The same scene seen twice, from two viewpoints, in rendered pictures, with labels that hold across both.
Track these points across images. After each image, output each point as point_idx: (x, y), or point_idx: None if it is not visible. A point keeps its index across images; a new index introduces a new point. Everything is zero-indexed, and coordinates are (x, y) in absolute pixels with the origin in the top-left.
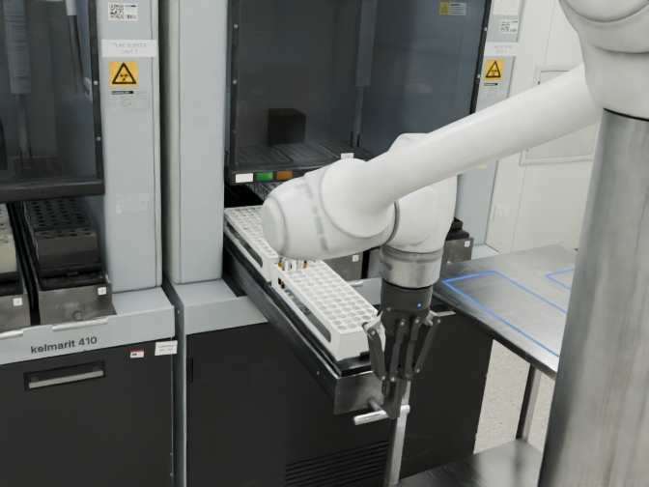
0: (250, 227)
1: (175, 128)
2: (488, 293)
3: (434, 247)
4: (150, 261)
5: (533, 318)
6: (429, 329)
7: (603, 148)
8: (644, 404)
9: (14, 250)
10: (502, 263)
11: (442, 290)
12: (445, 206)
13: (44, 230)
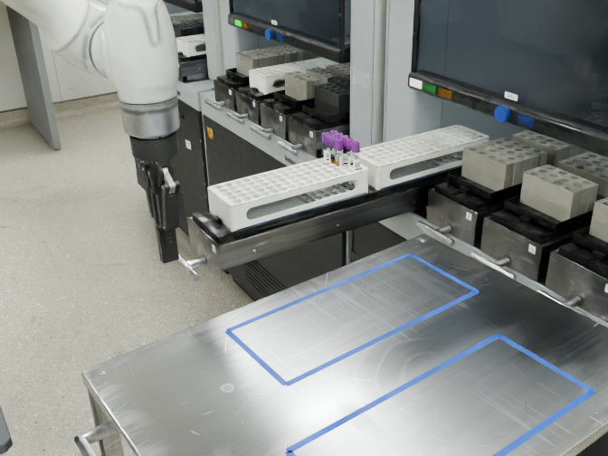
0: (422, 138)
1: (386, 20)
2: (396, 284)
3: (121, 98)
4: (368, 136)
5: (337, 314)
6: (162, 192)
7: None
8: None
9: (306, 88)
10: (514, 299)
11: (384, 254)
12: (112, 58)
13: (340, 85)
